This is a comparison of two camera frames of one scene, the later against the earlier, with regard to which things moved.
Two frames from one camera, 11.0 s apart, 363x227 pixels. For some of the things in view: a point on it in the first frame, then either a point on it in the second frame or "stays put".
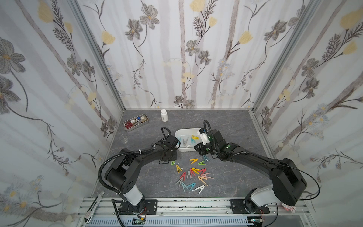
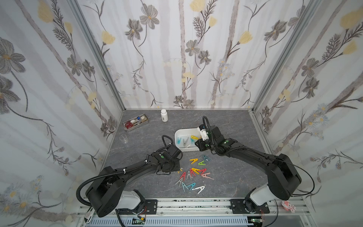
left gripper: [175, 157] -> [178, 166]
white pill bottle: [164, 115] stays put
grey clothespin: [184, 144] stays put
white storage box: [189, 138] stays put
